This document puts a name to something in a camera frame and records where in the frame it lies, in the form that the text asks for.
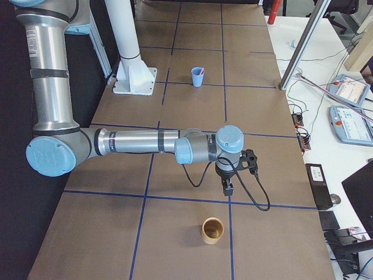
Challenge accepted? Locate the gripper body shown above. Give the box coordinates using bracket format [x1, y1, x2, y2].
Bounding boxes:
[215, 163, 235, 180]

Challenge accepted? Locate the tan bamboo cup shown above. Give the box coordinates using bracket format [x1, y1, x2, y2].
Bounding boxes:
[201, 217, 224, 245]

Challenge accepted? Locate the blue cup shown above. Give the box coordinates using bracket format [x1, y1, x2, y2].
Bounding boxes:
[191, 66, 205, 88]

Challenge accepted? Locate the orange connector board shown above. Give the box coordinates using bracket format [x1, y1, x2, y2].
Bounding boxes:
[296, 130, 311, 153]
[291, 113, 304, 128]

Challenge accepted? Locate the black power brick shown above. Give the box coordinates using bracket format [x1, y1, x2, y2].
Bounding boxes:
[305, 163, 333, 211]

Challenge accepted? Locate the white support pole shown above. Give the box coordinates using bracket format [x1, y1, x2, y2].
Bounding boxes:
[105, 0, 157, 96]

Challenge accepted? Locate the lower teach pendant tablet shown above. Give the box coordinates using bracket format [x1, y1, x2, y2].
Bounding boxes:
[329, 106, 372, 146]

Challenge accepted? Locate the teach pendant tablet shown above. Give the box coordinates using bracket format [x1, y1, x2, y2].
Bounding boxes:
[329, 106, 372, 146]
[326, 74, 370, 107]

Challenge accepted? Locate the upper teach pendant tablet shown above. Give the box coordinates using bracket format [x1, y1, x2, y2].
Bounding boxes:
[326, 74, 370, 107]

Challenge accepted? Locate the red cylinder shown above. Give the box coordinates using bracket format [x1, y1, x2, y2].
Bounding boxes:
[268, 0, 282, 25]

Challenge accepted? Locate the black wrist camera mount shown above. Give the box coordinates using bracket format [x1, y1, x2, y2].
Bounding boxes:
[237, 149, 258, 175]

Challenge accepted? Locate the aluminium frame post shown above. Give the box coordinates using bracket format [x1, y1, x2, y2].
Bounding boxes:
[279, 0, 331, 90]

